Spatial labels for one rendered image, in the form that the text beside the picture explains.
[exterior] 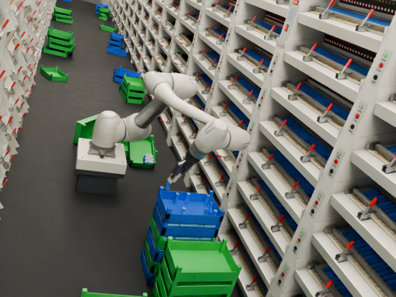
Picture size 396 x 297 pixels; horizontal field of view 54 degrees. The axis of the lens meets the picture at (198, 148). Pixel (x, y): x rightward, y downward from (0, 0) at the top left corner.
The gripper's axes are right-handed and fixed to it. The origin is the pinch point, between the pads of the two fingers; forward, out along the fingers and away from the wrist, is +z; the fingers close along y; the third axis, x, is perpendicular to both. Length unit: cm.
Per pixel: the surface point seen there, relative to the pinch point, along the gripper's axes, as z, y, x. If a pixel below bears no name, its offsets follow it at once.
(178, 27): 35, -154, -171
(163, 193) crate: 13.5, -0.8, 1.3
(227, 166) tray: 9, -54, -2
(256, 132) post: -26, -46, -1
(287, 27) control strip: -76, -47, -29
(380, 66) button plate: -101, -11, 25
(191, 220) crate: 5.5, -0.1, 22.1
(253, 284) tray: 17, -25, 63
